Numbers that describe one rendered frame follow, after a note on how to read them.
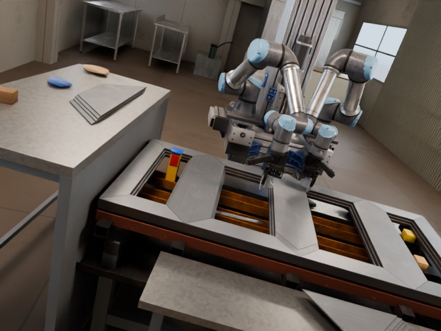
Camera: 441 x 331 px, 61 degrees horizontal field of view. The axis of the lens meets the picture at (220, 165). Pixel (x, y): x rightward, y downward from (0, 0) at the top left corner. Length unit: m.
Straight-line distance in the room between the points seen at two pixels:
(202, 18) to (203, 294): 9.37
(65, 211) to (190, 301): 0.50
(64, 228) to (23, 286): 1.03
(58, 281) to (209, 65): 7.64
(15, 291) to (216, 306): 1.32
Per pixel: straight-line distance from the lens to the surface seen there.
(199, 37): 10.36
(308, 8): 2.48
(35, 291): 2.33
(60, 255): 1.44
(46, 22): 6.89
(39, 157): 1.30
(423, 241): 2.13
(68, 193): 1.30
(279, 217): 1.67
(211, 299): 1.31
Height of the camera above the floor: 1.62
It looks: 23 degrees down
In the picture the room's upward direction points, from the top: 16 degrees clockwise
